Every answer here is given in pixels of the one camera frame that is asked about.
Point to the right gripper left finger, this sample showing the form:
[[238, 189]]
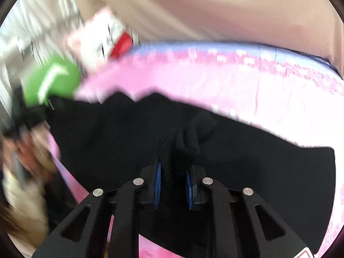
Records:
[[150, 196]]

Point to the black pants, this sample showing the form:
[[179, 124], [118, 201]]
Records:
[[104, 145]]

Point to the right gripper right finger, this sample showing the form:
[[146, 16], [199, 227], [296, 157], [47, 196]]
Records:
[[195, 193]]

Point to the person's left hand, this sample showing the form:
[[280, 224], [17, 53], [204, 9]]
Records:
[[27, 158]]

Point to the white cat face pillow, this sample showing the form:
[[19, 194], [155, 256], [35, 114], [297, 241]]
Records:
[[101, 38]]

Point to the beige curtain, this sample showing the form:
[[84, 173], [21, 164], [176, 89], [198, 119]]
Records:
[[310, 26]]

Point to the green plush toy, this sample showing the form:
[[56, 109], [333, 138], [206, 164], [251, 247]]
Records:
[[58, 76]]

